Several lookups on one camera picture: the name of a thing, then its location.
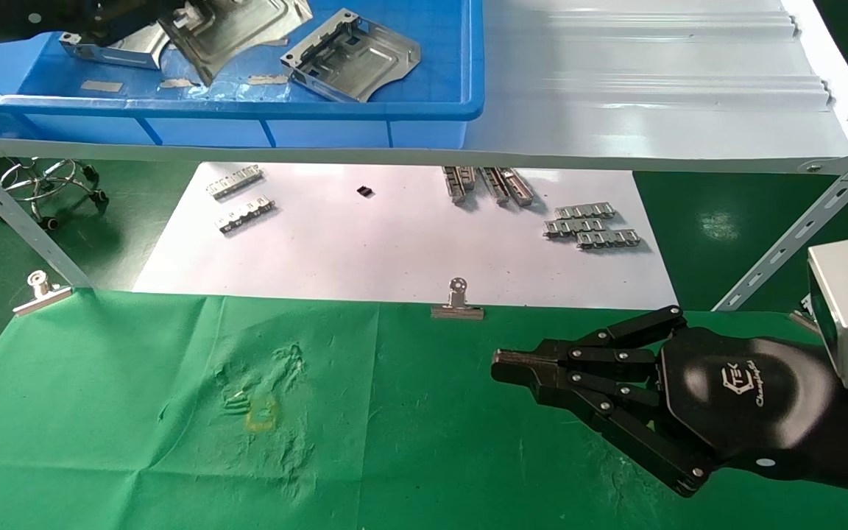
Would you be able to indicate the blue plastic bin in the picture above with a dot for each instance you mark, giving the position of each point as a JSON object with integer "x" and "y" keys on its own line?
{"x": 439, "y": 59}

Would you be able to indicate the white corrugated shelf panel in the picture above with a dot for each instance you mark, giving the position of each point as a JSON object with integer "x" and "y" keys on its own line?
{"x": 652, "y": 73}

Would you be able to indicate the small black clip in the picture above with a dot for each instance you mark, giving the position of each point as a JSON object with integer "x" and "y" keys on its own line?
{"x": 365, "y": 191}

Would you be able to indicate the white paper sheet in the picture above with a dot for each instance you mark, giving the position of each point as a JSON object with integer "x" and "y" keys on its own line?
{"x": 394, "y": 243}

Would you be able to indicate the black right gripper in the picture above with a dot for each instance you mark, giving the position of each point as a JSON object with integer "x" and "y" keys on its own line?
{"x": 740, "y": 397}

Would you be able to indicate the green table cloth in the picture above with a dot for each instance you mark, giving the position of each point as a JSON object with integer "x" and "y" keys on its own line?
{"x": 321, "y": 427}

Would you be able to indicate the notched metal strip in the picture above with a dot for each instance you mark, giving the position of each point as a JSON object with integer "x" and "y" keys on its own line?
{"x": 573, "y": 228}
{"x": 234, "y": 182}
{"x": 584, "y": 212}
{"x": 608, "y": 239}
{"x": 246, "y": 215}

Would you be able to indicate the chrome stool base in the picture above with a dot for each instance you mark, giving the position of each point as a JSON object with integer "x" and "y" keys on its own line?
{"x": 48, "y": 184}

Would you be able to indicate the short metal rail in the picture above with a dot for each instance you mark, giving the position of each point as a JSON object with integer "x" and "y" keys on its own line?
{"x": 470, "y": 177}
{"x": 520, "y": 188}
{"x": 454, "y": 185}
{"x": 496, "y": 187}

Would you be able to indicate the silver binder clip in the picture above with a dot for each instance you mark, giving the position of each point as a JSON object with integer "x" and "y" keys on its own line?
{"x": 458, "y": 305}
{"x": 41, "y": 294}

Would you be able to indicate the perforated angle iron brace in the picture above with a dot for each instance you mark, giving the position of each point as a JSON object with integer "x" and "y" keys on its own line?
{"x": 799, "y": 228}
{"x": 19, "y": 221}

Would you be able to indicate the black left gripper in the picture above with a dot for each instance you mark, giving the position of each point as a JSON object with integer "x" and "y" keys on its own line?
{"x": 126, "y": 15}

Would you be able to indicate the grey tape piece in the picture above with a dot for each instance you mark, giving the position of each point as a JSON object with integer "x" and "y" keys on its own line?
{"x": 268, "y": 79}
{"x": 101, "y": 86}
{"x": 176, "y": 83}
{"x": 277, "y": 42}

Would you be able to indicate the stamped sheet metal bracket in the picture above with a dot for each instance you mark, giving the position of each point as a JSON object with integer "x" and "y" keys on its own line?
{"x": 122, "y": 48}
{"x": 240, "y": 29}
{"x": 354, "y": 62}

